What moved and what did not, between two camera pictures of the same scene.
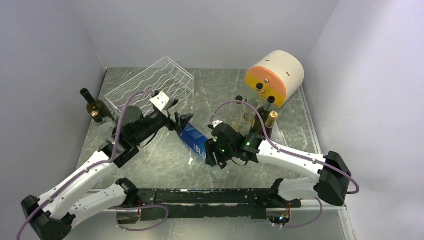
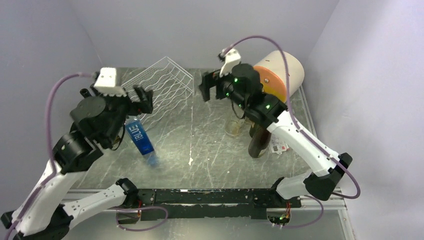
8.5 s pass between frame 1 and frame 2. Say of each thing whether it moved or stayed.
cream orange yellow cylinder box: stayed
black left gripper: moved
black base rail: stayed
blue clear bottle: moved
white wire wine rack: stayed
